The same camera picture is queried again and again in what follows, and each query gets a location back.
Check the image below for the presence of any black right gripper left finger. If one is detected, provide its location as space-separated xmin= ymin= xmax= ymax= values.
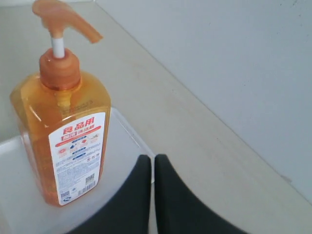
xmin=69 ymin=155 xmax=151 ymax=234

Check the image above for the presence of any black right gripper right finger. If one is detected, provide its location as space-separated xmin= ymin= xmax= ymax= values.
xmin=154 ymin=154 xmax=245 ymax=234

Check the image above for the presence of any orange pump soap bottle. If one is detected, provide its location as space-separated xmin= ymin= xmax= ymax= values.
xmin=10 ymin=0 xmax=112 ymax=207

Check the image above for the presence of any white rectangular foam tray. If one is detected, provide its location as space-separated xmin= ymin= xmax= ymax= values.
xmin=0 ymin=108 xmax=155 ymax=234

